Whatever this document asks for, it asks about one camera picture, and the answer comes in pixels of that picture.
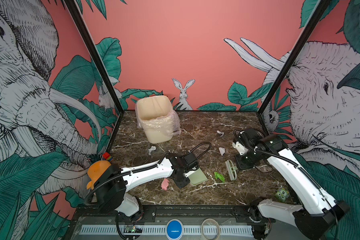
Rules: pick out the orange duck toy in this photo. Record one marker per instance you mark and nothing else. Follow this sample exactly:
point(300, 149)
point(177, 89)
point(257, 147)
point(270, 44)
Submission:
point(95, 171)

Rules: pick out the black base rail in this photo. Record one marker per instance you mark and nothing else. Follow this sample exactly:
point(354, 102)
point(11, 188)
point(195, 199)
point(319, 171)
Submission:
point(239, 213)

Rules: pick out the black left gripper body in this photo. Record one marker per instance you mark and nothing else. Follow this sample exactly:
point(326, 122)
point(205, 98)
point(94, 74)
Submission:
point(183, 181)

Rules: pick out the small circuit board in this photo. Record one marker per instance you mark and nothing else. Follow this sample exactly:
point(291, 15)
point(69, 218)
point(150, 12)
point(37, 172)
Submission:
point(133, 229)

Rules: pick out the small green toy figure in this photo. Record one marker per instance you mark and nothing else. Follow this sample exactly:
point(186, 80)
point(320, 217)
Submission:
point(282, 194)

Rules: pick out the black left frame post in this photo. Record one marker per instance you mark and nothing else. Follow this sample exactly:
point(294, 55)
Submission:
point(91, 47)

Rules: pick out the cream trash bin with bag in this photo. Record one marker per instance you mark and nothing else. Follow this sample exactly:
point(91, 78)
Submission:
point(157, 118)

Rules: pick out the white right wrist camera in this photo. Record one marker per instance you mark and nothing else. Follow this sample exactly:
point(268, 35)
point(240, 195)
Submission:
point(240, 148)

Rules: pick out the black right frame post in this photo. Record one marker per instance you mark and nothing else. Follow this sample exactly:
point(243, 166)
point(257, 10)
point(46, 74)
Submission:
point(313, 20)

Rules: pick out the black frame post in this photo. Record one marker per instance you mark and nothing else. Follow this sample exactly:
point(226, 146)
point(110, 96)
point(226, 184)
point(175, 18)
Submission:
point(91, 47)
point(313, 20)

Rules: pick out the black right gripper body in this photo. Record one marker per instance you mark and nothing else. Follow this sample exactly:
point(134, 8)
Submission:
point(247, 161)

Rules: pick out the large green paper scrap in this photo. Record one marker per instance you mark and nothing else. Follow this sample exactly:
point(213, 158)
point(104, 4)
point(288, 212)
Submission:
point(220, 177)

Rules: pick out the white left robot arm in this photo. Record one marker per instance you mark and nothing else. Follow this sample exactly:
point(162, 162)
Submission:
point(109, 184)

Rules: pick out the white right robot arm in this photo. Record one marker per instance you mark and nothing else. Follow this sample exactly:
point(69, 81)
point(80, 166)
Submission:
point(317, 212)

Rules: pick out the pale green dustpan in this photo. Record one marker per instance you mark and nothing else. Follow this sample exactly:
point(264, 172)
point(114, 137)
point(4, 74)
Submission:
point(198, 180)

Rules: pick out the pink paper scrap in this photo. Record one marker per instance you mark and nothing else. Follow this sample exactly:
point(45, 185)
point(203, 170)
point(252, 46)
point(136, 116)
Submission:
point(165, 184)

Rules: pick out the colourful toy brick block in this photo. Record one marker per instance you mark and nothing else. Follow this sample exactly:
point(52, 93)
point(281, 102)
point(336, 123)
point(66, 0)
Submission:
point(107, 157)

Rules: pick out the blue round button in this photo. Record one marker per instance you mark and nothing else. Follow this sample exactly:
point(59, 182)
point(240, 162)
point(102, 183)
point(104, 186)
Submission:
point(174, 229)

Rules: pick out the pale green hand brush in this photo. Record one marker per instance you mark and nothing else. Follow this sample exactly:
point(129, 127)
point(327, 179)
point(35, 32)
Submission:
point(232, 170)

